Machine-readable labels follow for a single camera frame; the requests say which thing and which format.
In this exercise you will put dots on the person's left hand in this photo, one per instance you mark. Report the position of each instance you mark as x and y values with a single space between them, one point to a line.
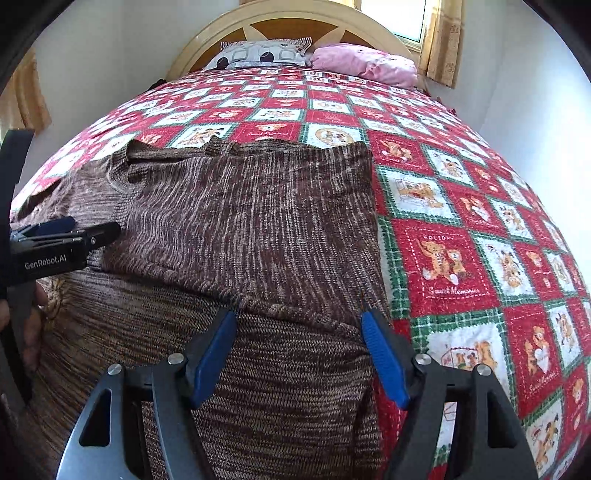
36 332

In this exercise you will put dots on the pink pillow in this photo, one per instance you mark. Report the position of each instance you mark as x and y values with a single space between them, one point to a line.
364 62

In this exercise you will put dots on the brown knitted sweater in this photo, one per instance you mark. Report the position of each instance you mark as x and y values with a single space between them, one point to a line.
258 240

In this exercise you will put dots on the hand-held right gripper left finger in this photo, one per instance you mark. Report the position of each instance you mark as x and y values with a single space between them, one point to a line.
213 353

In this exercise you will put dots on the grey patterned pillow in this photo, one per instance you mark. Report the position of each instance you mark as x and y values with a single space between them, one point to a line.
258 53

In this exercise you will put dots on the red printed bear blanket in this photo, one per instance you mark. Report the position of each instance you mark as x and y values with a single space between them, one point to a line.
461 221

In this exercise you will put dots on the cream wooden headboard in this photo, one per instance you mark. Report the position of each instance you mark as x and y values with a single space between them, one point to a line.
286 18

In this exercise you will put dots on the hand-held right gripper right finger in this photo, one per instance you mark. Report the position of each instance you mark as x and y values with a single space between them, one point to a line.
384 362

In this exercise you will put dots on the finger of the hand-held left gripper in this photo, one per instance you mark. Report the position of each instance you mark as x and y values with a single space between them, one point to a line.
100 233
55 227

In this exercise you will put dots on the yellow curtain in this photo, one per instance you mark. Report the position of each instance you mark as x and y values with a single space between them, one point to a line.
25 97

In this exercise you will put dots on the window with wooden frame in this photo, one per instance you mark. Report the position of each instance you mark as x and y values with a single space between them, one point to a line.
441 41

